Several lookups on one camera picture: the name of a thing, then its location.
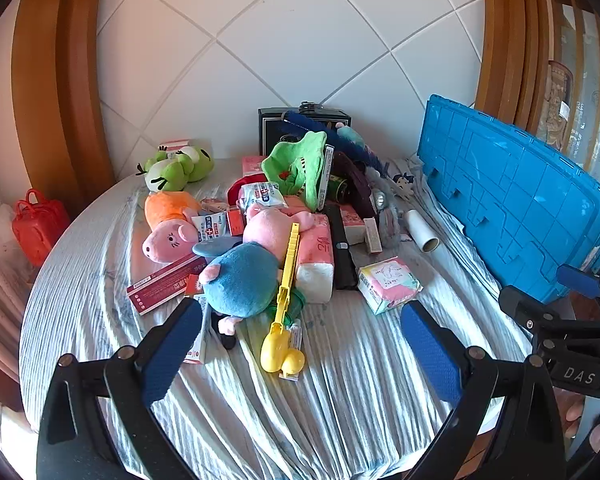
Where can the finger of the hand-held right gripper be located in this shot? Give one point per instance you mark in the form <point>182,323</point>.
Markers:
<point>530,307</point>
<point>580,280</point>

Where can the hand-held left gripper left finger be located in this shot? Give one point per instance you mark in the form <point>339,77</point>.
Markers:
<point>172,355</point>

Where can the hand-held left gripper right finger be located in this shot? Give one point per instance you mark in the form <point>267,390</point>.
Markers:
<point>430,355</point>

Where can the blue dressed pig plush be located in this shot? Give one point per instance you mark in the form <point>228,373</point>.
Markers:
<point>240,277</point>

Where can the blue plastic crate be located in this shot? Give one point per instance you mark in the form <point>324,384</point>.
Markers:
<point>520,195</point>

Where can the person's right hand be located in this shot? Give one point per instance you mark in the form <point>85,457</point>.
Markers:
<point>574,410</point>

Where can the white red toothpaste box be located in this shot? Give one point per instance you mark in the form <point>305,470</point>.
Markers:
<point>200,332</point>

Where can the long red box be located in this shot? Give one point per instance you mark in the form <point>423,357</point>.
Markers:
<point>162,282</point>

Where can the pastel pad packet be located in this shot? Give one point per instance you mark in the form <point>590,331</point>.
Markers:
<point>389,284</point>

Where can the yellow duck clamp toy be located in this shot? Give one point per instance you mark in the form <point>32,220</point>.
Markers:
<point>284,320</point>

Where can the white lint roller tube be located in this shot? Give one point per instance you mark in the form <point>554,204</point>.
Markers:
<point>424,230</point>

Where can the slim pink box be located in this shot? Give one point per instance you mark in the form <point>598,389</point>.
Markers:
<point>372,235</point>

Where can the white blue red packet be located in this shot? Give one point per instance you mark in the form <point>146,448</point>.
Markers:
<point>209,225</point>

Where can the orange dressed pig plush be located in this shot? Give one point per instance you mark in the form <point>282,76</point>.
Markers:
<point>170,220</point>

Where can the grey plush toy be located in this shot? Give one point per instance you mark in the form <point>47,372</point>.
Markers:
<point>391,215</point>

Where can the pink tissue pack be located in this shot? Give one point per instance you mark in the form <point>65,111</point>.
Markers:
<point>317,255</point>

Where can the pink dressed pig plush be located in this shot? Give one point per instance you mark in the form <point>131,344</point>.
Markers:
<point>270,230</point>

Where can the rolled patterned carpet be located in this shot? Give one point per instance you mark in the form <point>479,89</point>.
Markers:
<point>557,105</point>

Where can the white doll with blue hair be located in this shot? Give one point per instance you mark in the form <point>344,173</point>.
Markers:
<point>405,180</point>

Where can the white blue mask packet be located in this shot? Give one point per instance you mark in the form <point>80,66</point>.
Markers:
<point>262,195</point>

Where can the red plastic carry case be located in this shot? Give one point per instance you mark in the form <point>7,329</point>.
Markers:
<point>40,227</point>

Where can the dark maroon pouch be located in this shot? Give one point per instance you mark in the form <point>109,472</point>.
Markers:
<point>355,185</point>

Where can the green frog plush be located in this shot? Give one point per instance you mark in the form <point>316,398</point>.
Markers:
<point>177,167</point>

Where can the green can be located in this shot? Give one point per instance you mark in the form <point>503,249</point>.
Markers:
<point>339,187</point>

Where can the frosted glass partition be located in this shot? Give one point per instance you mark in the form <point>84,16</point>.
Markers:
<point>587,85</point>

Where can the small white red box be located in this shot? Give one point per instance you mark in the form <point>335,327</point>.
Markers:
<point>176,143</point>

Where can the blue feather duster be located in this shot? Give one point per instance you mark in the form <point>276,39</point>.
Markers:
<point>350,147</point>

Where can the green plush cloth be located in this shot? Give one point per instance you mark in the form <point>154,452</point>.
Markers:
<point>297,162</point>

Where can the teal pink plush toy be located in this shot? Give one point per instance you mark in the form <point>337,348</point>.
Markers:
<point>349,135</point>

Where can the black box with latch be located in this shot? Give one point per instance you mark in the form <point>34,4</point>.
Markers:
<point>275,127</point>

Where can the wooden door frame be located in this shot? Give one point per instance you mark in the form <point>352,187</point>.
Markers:
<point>507,35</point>
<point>55,85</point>

